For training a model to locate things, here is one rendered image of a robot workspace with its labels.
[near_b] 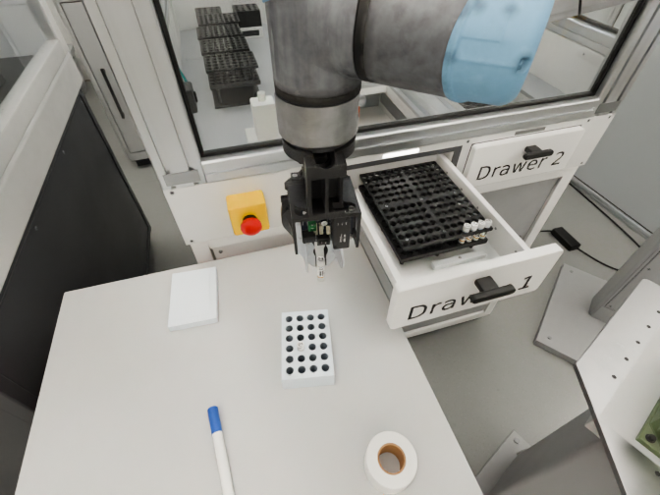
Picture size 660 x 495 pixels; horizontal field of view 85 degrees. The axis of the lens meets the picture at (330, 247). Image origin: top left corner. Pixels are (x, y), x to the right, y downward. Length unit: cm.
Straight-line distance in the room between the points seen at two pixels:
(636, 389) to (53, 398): 95
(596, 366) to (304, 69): 68
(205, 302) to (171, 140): 30
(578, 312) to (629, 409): 112
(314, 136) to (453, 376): 132
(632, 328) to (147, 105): 92
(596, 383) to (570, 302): 115
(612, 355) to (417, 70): 67
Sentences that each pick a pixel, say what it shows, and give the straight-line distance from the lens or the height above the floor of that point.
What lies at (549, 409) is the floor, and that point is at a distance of 164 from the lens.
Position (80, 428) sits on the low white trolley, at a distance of 73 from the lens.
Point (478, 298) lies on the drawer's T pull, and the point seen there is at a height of 91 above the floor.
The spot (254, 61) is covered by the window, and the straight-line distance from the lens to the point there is 64.
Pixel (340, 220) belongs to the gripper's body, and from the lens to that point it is 37.
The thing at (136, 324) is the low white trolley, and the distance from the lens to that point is 78.
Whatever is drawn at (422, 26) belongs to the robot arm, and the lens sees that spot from 26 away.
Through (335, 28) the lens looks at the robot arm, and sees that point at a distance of 28.
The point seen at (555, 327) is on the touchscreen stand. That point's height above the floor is 3.
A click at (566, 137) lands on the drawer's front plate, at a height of 91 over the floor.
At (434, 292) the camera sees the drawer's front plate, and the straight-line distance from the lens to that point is 58.
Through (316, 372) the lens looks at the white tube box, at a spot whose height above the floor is 80.
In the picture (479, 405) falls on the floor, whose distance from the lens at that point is 153.
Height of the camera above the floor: 136
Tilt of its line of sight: 47 degrees down
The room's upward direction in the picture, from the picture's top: straight up
